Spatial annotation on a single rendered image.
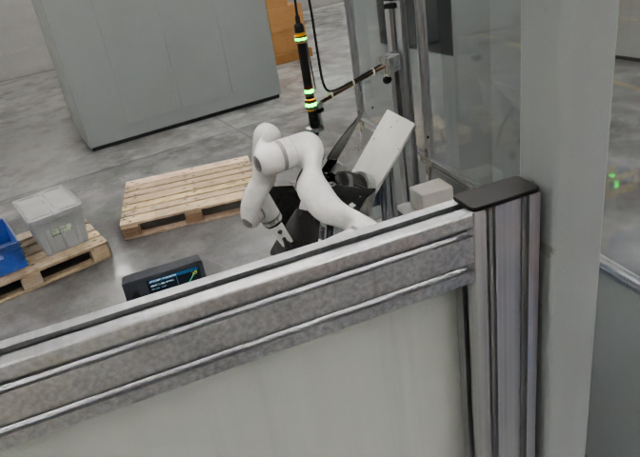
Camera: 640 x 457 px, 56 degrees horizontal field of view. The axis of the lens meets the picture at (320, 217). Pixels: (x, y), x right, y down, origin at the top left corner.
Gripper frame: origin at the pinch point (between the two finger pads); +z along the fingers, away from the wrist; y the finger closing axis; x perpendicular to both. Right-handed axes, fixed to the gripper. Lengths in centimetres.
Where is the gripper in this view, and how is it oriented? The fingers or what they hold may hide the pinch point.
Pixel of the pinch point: (290, 249)
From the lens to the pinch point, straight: 246.9
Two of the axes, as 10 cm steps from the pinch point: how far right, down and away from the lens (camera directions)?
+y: -3.5, -3.9, 8.5
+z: 4.0, 7.6, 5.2
